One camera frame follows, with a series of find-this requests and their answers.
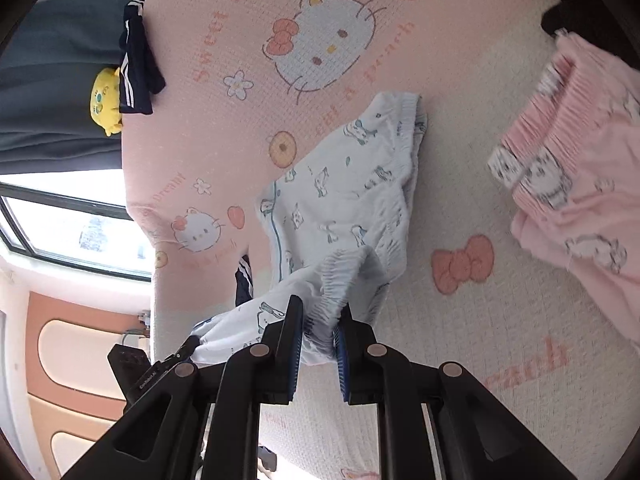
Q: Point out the yellow plush toy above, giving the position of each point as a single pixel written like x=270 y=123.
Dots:
x=105 y=100

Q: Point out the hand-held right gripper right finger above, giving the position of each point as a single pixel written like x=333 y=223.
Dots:
x=341 y=367

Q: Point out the black garment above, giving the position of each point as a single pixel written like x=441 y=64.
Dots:
x=600 y=0

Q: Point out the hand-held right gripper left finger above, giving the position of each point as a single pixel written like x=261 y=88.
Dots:
x=295 y=355

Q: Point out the window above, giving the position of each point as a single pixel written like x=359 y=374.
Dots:
x=75 y=230

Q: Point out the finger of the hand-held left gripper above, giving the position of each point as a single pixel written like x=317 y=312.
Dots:
x=187 y=349

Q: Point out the pink printed pajama pants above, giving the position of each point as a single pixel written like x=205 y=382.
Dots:
x=590 y=185

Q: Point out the orange wall panel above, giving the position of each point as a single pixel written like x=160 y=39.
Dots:
x=75 y=350

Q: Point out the dark grey cloth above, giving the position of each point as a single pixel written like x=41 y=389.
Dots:
x=50 y=85

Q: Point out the light blue printed pajama pants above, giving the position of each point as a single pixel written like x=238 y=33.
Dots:
x=340 y=200

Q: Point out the pink cat-print blanket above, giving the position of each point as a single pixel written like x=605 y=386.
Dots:
x=475 y=350

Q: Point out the navy white-striped garment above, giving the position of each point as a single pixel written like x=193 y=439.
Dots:
x=137 y=60
x=243 y=280

